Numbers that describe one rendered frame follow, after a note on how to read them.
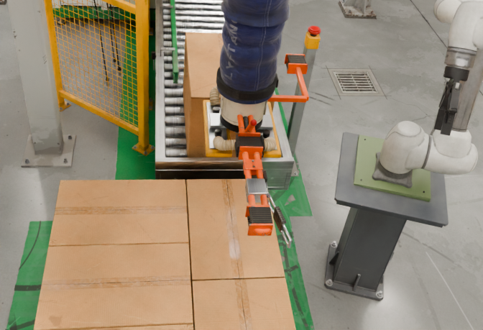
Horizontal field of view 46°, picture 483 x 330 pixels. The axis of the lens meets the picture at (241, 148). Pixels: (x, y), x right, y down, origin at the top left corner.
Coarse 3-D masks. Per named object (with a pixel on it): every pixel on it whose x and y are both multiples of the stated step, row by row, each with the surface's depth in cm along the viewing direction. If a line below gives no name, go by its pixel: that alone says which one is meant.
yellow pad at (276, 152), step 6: (270, 108) 238; (270, 114) 235; (264, 132) 221; (270, 132) 225; (276, 132) 226; (264, 138) 222; (276, 138) 224; (276, 144) 221; (276, 150) 218; (264, 156) 216; (270, 156) 217; (276, 156) 217
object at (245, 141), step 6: (240, 132) 202; (246, 132) 202; (252, 132) 203; (258, 132) 203; (240, 138) 201; (246, 138) 202; (252, 138) 202; (258, 138) 202; (240, 144) 199; (246, 144) 199; (252, 144) 200; (258, 144) 200; (240, 150) 197; (246, 150) 197; (252, 150) 197; (258, 150) 198; (240, 156) 199; (252, 156) 199
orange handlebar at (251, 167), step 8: (296, 72) 240; (304, 88) 230; (272, 96) 224; (280, 96) 224; (288, 96) 225; (296, 96) 225; (304, 96) 226; (240, 120) 210; (248, 120) 212; (240, 128) 207; (256, 152) 198; (248, 160) 193; (256, 160) 194; (248, 168) 190; (256, 168) 191; (248, 176) 188; (248, 200) 181; (264, 200) 181; (256, 232) 171; (264, 232) 171
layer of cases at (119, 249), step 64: (64, 192) 264; (128, 192) 268; (192, 192) 272; (64, 256) 236; (128, 256) 240; (192, 256) 243; (256, 256) 247; (64, 320) 214; (128, 320) 217; (192, 320) 220; (256, 320) 223
